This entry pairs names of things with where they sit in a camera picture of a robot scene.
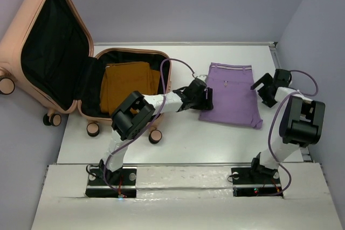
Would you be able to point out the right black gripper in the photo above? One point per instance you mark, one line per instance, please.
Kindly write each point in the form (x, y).
(267, 79)

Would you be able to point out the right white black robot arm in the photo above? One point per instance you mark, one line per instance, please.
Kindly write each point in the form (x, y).
(297, 123)

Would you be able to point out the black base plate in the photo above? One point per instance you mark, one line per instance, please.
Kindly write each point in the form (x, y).
(121, 184)
(247, 183)

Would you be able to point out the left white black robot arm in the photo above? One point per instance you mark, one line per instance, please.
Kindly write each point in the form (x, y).
(138, 112)

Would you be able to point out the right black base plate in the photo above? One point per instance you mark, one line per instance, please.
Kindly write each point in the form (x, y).
(247, 183)

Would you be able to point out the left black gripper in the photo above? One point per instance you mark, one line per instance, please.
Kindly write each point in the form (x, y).
(207, 105)

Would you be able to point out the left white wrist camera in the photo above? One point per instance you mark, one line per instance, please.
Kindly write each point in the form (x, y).
(202, 77)

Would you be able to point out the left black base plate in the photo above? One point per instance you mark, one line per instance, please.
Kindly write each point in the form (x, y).
(121, 184)

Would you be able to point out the purple shorts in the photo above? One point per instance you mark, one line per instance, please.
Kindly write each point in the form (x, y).
(234, 102)

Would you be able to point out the mustard brown trousers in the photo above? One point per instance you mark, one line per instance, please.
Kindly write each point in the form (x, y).
(120, 80)

